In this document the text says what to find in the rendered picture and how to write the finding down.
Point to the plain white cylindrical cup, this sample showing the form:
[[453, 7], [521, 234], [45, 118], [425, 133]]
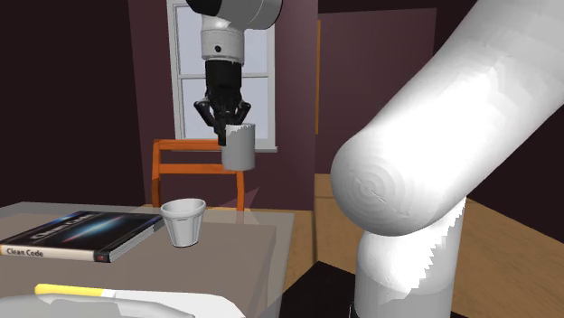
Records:
[[238, 147]]

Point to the white ribbed tapered cup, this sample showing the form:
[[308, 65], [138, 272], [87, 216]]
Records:
[[185, 225]]

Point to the black robot stand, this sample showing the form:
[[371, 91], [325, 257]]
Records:
[[321, 290]]

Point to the dark blue book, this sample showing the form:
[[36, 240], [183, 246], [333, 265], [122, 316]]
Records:
[[83, 232]]

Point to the white framed window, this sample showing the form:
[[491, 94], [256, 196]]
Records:
[[194, 57]]

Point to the orange wooden chair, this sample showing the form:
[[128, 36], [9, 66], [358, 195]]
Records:
[[189, 168]]

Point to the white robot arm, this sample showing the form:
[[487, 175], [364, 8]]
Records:
[[432, 145]]

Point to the grey table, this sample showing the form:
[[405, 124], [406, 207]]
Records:
[[220, 268]]

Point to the white plate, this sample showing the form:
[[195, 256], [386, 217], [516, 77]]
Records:
[[207, 306]]

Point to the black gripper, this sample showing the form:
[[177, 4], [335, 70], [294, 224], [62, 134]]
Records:
[[224, 83]]

